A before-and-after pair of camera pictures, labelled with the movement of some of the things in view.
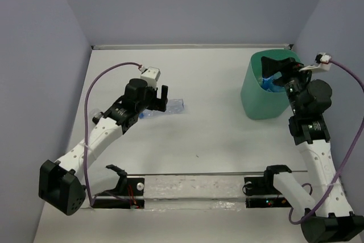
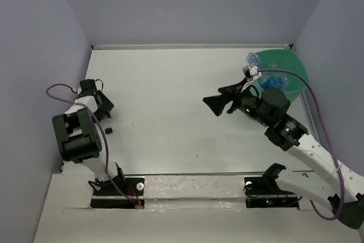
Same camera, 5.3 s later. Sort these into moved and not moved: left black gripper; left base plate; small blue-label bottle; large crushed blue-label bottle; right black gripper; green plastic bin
Moved: left black gripper; right black gripper; green plastic bin; large crushed blue-label bottle
Not moved: small blue-label bottle; left base plate
